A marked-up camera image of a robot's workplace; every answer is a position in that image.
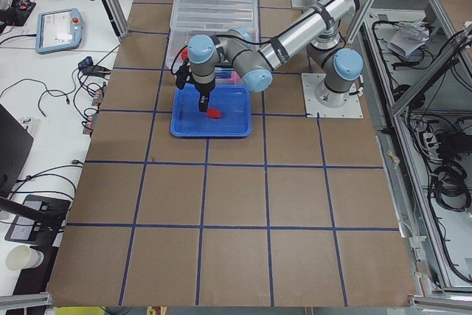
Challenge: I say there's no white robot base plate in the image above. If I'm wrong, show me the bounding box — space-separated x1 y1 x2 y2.
301 73 364 119

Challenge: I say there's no white paper cup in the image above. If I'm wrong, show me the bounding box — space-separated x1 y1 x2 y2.
5 245 44 271

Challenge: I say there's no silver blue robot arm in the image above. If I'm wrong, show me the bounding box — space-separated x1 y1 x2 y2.
187 0 368 112

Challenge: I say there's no black monitor stand base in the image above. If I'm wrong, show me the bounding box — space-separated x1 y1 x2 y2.
1 194 71 246

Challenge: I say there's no red block in box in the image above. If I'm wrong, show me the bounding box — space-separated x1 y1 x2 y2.
181 48 188 61

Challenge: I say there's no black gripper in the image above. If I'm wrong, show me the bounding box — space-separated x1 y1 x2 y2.
198 91 210 112

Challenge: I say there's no clear plastic storage box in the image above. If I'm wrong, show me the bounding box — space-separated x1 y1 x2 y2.
166 27 255 83

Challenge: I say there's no blue plastic tray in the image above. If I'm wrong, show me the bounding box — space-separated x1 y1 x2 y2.
170 84 252 138

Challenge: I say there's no red block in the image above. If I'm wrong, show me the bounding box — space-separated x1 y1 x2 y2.
206 108 223 120
181 48 188 61

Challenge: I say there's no teach pendant with red button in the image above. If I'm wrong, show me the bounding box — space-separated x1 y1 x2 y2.
35 8 83 55

